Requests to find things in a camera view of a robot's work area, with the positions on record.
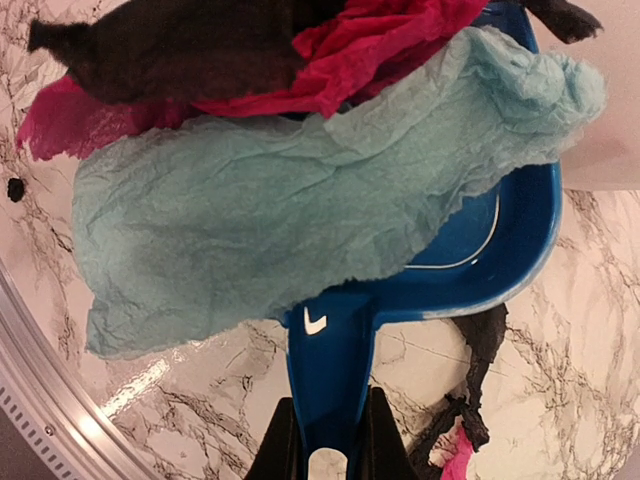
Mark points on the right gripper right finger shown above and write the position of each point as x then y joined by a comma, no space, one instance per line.
382,454

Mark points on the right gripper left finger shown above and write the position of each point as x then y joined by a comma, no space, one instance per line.
280,455

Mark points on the blue plastic dustpan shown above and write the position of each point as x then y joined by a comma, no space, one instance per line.
484,255

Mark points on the light blue paper scrap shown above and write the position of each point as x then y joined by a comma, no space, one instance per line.
182,234

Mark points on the translucent white plastic bin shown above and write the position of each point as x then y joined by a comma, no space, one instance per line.
607,156

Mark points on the small black paper ball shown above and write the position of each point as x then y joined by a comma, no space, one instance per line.
15,189

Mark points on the black paper scrap left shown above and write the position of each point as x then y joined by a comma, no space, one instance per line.
186,51

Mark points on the black and navy paper scrap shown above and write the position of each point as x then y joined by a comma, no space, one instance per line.
566,21

